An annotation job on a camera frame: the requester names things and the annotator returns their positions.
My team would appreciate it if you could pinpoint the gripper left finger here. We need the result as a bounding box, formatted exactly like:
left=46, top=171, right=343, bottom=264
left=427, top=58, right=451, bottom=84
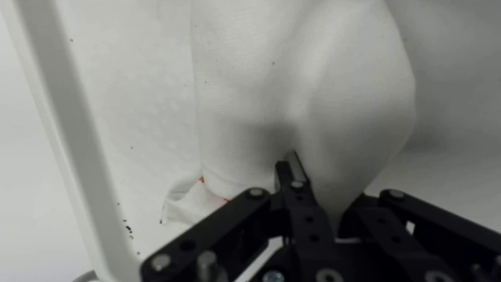
left=140, top=150, right=336, bottom=282

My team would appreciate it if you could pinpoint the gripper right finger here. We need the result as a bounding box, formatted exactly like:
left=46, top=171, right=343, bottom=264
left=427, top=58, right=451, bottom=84
left=337, top=189, right=501, bottom=282

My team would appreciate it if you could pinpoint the white towel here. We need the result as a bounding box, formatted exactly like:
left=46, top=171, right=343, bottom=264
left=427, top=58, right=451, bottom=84
left=157, top=0, right=417, bottom=238

